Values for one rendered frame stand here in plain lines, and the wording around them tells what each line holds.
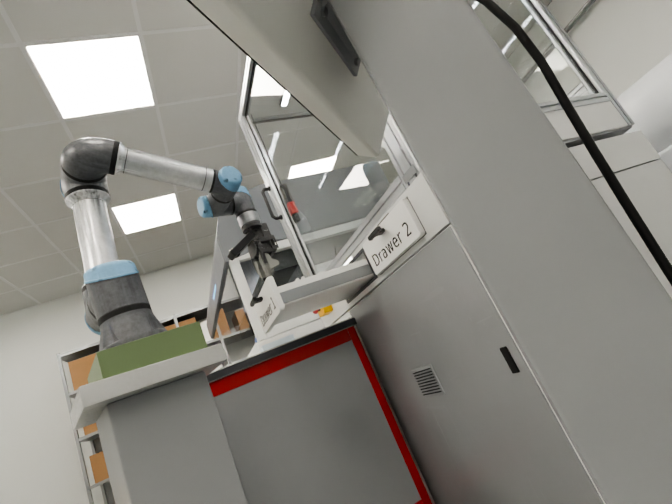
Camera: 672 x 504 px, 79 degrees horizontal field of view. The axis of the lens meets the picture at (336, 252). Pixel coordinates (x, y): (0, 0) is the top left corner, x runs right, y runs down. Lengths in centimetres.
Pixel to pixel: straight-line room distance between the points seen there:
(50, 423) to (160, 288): 186
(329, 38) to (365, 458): 123
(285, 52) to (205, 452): 77
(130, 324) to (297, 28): 73
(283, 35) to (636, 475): 53
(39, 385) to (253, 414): 468
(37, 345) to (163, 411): 509
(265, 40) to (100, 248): 90
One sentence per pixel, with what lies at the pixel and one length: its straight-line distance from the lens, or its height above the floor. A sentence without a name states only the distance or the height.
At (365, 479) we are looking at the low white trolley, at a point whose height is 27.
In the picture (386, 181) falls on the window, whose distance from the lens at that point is 118.
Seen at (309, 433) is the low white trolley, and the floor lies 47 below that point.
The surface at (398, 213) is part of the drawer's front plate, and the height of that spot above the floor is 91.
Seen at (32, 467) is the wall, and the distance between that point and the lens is 585.
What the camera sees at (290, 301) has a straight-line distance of 121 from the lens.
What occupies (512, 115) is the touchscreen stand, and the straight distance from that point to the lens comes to 43.
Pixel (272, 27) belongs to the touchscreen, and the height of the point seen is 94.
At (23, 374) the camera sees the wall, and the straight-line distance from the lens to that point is 599.
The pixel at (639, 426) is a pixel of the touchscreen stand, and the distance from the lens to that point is 42.
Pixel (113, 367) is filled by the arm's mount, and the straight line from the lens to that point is 94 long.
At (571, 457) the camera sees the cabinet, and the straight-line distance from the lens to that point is 103.
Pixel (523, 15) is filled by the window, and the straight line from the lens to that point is 187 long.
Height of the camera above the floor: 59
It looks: 16 degrees up
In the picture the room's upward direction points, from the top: 24 degrees counter-clockwise
